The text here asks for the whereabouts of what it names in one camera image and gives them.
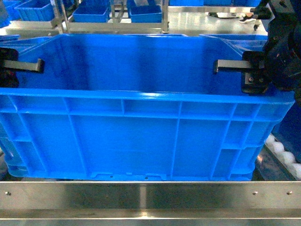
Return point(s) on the blue bin background centre left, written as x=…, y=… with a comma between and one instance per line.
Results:
x=91, y=14

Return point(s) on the large blue plastic crate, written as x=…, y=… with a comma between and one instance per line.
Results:
x=135, y=107

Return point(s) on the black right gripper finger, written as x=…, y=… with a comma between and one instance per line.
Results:
x=230, y=65

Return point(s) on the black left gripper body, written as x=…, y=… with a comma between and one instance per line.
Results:
x=8, y=78

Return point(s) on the blue bin background centre right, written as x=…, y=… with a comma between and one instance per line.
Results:
x=144, y=11

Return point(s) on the steel roller shelf rack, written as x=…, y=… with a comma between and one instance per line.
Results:
x=77, y=203

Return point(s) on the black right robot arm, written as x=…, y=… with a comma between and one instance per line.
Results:
x=279, y=62

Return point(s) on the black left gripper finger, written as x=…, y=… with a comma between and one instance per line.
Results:
x=37, y=67

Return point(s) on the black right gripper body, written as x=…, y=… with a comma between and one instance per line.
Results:
x=254, y=81

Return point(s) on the white roller track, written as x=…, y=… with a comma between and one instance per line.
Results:
x=285, y=157

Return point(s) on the blue bin background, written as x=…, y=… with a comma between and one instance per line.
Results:
x=144, y=11
x=91, y=14
x=36, y=10

